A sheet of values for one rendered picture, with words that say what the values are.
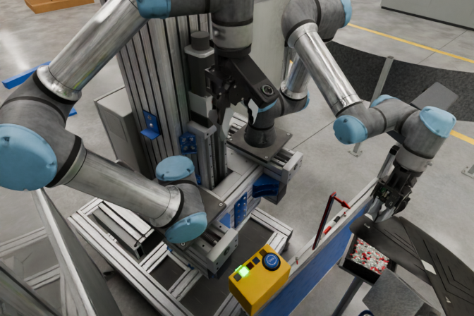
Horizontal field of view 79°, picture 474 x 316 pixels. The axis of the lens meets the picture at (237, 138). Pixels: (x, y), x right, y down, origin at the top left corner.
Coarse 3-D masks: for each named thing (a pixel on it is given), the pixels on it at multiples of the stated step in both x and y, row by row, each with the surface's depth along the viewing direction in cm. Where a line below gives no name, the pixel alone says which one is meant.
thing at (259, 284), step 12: (264, 264) 83; (252, 276) 81; (264, 276) 81; (276, 276) 81; (240, 288) 78; (252, 288) 78; (264, 288) 78; (276, 288) 84; (240, 300) 82; (252, 300) 76; (264, 300) 81; (252, 312) 79
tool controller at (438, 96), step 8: (432, 88) 123; (440, 88) 125; (424, 96) 119; (432, 96) 120; (440, 96) 121; (448, 96) 122; (456, 96) 123; (416, 104) 114; (424, 104) 115; (432, 104) 116; (440, 104) 117; (448, 104) 118; (392, 136) 127; (400, 136) 125
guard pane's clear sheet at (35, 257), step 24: (0, 192) 62; (24, 192) 89; (0, 216) 53; (24, 216) 72; (0, 240) 46; (24, 240) 60; (48, 240) 84; (24, 264) 51; (48, 264) 68; (48, 288) 57; (72, 288) 79; (0, 312) 33; (72, 312) 65
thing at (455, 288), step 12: (408, 228) 56; (420, 240) 55; (432, 240) 58; (420, 252) 52; (432, 252) 54; (444, 252) 58; (432, 264) 52; (444, 264) 54; (456, 264) 57; (432, 276) 48; (444, 276) 51; (456, 276) 54; (468, 276) 57; (444, 288) 49; (456, 288) 52; (468, 288) 54; (444, 300) 46; (456, 300) 49; (468, 300) 52; (444, 312) 44; (456, 312) 47; (468, 312) 50
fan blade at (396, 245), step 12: (360, 216) 87; (360, 228) 82; (372, 228) 83; (384, 228) 83; (396, 228) 84; (372, 240) 79; (384, 240) 79; (396, 240) 80; (408, 240) 80; (384, 252) 76; (396, 252) 76; (408, 252) 76; (408, 264) 74; (420, 264) 74; (420, 276) 71
